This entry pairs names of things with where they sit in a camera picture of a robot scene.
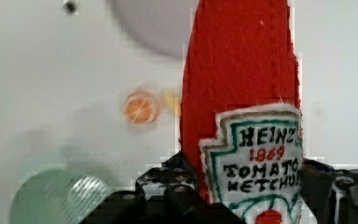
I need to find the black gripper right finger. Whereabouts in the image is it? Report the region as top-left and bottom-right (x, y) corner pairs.
(302, 159), (358, 224)

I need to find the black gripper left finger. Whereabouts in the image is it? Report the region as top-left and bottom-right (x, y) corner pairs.
(135, 152), (199, 200)

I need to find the peeled banana toy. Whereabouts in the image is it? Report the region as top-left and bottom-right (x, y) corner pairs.
(161, 90), (181, 116)

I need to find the green oval strainer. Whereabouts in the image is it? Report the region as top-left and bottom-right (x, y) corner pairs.
(8, 154), (112, 224)

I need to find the round lilac plate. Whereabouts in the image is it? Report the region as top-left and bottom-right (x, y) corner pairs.
(107, 0), (199, 59)

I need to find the red plush ketchup bottle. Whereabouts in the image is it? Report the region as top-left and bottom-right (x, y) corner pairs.
(180, 0), (303, 224)

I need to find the orange slice toy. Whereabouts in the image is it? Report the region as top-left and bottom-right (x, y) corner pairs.
(123, 91), (160, 125)

